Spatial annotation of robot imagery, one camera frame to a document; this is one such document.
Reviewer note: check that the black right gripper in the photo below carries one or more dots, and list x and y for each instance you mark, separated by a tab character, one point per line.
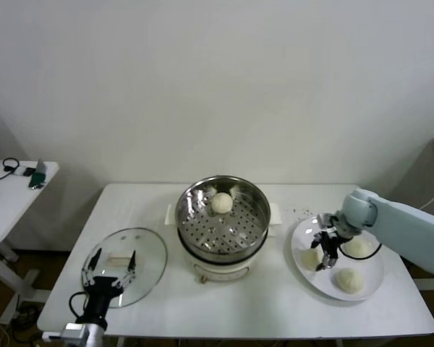
331	246

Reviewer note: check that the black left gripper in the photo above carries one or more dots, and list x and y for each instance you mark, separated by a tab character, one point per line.
101	298

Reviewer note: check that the white steamed baozi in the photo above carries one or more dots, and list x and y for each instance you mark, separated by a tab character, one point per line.
308	258
222	203
349	280
358	248

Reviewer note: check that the round glass pot lid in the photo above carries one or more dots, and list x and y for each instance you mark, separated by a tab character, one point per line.
150	260

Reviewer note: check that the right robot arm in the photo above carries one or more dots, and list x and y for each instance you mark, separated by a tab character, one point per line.
401	220

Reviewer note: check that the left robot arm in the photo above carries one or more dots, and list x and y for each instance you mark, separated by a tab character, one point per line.
85	332

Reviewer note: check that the perforated steel steamer basket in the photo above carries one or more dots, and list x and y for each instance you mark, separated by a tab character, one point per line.
199	202

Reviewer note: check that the round white plate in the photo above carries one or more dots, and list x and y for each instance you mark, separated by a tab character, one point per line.
304	231

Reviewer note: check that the scattered brown crumbs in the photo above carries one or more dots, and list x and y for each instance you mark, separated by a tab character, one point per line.
294	210

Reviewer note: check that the white electric cooker pot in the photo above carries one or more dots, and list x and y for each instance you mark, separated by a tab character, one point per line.
220	269

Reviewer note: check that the green object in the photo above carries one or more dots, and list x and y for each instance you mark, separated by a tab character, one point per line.
37	179

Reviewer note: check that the white side table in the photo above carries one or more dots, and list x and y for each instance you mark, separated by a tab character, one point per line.
11	209

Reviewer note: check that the grey triangular stand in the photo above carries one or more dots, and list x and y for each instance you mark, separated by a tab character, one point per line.
41	166

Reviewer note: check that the small black device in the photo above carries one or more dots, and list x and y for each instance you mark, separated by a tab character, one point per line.
29	171

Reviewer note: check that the small white device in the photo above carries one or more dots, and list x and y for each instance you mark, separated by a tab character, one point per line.
20	170

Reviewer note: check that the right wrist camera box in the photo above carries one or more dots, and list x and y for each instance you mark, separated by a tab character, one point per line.
327	221

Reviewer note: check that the white desk foot frame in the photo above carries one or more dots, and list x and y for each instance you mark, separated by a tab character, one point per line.
432	285

